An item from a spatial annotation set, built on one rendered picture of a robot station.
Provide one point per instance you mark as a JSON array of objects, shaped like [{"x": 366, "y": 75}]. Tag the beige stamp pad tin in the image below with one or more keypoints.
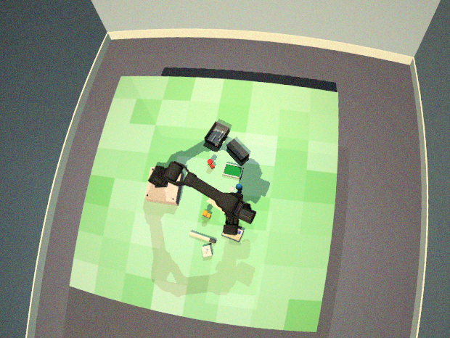
[{"x": 237, "y": 237}]

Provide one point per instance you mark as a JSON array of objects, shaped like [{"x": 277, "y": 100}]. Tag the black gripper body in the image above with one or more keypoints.
[{"x": 232, "y": 228}]

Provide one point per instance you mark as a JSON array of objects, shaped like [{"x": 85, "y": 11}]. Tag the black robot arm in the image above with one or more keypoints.
[{"x": 230, "y": 203}]

